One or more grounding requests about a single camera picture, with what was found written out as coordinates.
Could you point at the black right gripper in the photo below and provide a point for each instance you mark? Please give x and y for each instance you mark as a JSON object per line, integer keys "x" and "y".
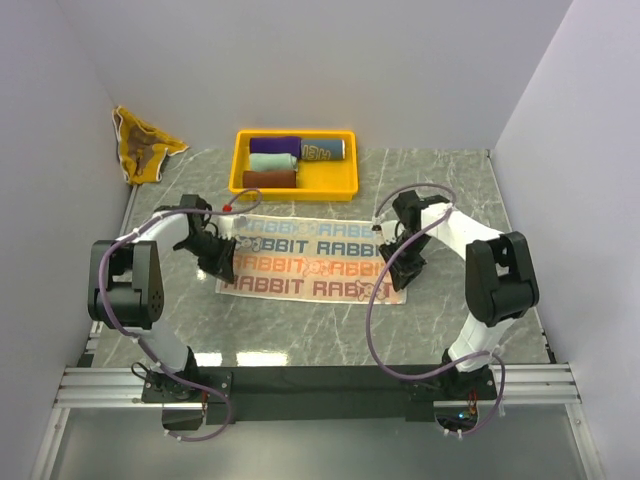
{"x": 403, "y": 274}

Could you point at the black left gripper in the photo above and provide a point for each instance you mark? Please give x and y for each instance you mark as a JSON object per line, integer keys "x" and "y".
{"x": 223, "y": 265}

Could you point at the striped rabbit print towel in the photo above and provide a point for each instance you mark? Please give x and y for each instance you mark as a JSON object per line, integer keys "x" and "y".
{"x": 308, "y": 260}

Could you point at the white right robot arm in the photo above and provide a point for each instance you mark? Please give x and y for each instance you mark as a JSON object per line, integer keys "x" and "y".
{"x": 500, "y": 282}

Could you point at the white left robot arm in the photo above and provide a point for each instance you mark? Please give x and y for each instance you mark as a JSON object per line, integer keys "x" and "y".
{"x": 126, "y": 290}

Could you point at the brown rolled towel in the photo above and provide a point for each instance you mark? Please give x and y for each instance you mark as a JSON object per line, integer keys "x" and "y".
{"x": 276, "y": 179}

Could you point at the mint green rolled towel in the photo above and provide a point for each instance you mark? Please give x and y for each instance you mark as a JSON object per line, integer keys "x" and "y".
{"x": 264, "y": 162}

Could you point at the yellow plastic tray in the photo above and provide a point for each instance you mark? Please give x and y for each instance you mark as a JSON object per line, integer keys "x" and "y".
{"x": 303, "y": 165}

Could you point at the purple rolled towel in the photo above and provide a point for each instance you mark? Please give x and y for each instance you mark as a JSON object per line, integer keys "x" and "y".
{"x": 276, "y": 145}

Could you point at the crumpled yellow brown towel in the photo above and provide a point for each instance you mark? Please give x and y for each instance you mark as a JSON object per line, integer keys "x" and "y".
{"x": 142, "y": 148}

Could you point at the blue lettered rolled towel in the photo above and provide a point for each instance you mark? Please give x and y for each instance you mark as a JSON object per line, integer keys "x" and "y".
{"x": 323, "y": 149}

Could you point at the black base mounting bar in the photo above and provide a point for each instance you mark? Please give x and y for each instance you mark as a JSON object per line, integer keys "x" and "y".
{"x": 279, "y": 393}

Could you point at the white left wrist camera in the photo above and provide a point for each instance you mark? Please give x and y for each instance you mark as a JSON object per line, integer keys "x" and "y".
{"x": 229, "y": 223}

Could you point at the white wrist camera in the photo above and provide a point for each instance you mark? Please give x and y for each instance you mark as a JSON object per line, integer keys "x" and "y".
{"x": 229, "y": 223}
{"x": 378, "y": 232}

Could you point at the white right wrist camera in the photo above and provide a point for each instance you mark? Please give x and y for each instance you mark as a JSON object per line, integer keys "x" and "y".
{"x": 378, "y": 232}

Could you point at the aluminium frame rail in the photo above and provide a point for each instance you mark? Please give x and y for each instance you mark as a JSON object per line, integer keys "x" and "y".
{"x": 534, "y": 384}

